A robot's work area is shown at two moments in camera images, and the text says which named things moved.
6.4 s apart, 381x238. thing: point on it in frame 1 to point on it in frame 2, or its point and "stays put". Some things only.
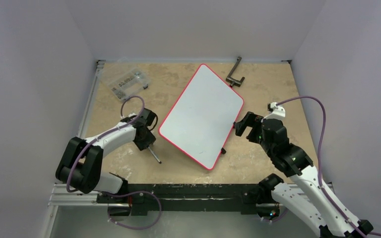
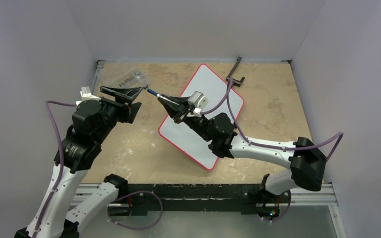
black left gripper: [150, 140] to [128, 111]
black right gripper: [252, 128] to [184, 111]
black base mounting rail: [144, 198] stays put
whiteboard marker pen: [159, 161] to [153, 92]
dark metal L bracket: [233, 81] stays put
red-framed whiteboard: [201, 120] stays put
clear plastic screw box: [125, 82] stays put
